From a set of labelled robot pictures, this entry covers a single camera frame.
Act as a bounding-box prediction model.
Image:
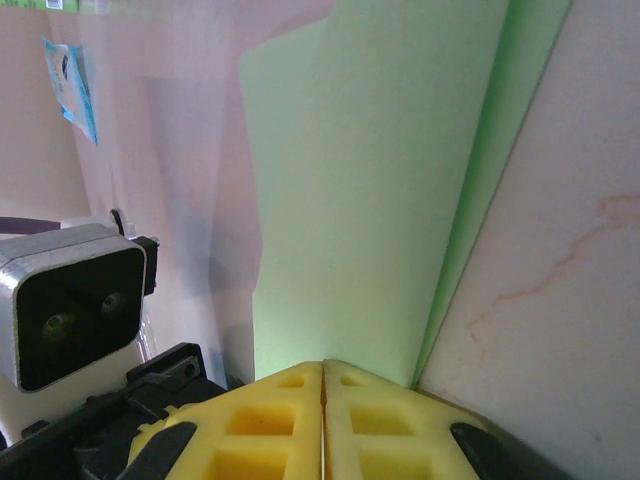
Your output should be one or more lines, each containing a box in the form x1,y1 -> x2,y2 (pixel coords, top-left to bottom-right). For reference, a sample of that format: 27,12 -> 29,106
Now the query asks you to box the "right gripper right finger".
322,357 -> 531,480

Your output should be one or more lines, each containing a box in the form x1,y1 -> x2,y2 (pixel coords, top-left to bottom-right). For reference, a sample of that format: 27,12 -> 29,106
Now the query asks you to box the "blue blister pack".
41,35 -> 100,147

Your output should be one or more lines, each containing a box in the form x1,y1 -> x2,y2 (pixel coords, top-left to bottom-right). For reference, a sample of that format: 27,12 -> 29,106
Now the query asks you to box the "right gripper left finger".
127,358 -> 325,480

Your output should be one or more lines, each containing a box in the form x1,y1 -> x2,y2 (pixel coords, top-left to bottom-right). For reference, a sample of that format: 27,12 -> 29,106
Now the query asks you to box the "light green paper sheet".
237,0 -> 575,392

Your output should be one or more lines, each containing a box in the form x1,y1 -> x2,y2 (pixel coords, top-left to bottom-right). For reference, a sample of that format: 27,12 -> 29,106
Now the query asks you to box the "green cylindrical can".
0,0 -> 81,12

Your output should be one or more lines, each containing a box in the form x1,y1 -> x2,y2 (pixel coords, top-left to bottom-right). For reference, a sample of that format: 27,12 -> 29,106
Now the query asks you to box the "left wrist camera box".
0,222 -> 151,444

